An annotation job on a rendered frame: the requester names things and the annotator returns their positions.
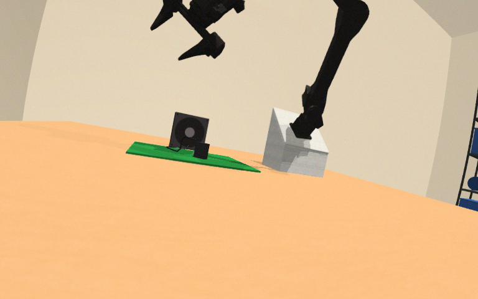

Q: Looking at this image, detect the green circuit board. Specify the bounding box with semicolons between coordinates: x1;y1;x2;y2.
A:
126;141;261;173

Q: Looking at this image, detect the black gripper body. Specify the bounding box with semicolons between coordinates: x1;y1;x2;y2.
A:
171;0;225;59

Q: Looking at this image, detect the black plug with cable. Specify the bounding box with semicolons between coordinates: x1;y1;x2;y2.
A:
166;136;210;159

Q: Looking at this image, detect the black cooling fan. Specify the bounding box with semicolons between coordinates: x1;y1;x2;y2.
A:
169;112;209;151

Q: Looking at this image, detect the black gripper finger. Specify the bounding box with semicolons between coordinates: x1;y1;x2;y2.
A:
150;0;173;31
178;37;213;60

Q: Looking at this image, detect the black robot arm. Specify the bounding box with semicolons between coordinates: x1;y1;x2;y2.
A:
189;0;370;140

